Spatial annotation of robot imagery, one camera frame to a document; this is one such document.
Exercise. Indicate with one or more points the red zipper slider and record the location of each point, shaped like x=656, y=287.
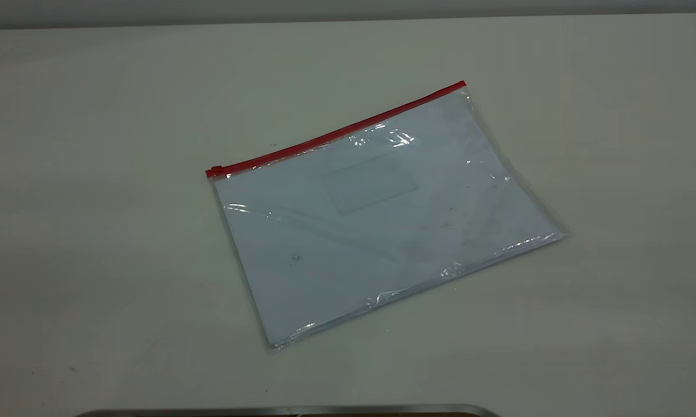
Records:
x=216, y=171

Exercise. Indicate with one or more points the transparent zip bag red zipper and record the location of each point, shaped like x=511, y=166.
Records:
x=382, y=231

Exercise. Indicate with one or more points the grey metal bar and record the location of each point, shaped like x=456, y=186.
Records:
x=290, y=412

